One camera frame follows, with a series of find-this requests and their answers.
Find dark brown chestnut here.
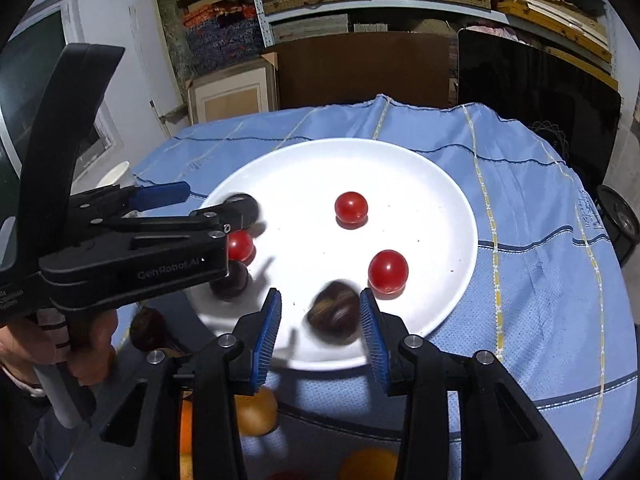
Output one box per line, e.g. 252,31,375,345
222,192,262,228
209,260,251,301
306,281,362,345
129,306,168,352

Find brown board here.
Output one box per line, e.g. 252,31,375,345
260,32,458,111

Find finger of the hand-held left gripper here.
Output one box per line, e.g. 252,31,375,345
70,181,192,223
104,203,232,252

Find white printed paper cup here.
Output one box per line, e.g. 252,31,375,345
97,160,132,188

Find large orange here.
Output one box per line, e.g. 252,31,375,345
338,447,401,480

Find window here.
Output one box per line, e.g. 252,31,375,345
0,2,108,196

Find black wheel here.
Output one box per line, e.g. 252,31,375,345
595,185,640,266

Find tan round fruit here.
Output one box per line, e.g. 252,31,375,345
235,386,279,437

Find yellow flat boxes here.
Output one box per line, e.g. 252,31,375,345
497,0,618,88

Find blue checked tablecloth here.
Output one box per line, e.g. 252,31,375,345
30,92,636,480

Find person's left hand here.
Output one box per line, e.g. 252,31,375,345
0,307,118,396

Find mottled green panel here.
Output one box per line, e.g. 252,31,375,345
156,0,193,111

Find cardboard box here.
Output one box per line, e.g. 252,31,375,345
185,52,278,126

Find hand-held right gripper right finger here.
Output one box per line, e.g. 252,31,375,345
358,287,583,480

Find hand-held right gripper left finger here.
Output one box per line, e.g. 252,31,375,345
60,287,283,480

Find white plate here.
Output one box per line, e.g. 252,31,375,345
187,137,478,372

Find black screen panel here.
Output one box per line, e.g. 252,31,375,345
456,27,623,196

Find metal shelf rack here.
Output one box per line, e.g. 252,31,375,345
247,0,621,76

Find stack of patterned fabric boxes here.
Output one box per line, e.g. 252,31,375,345
182,2,266,78

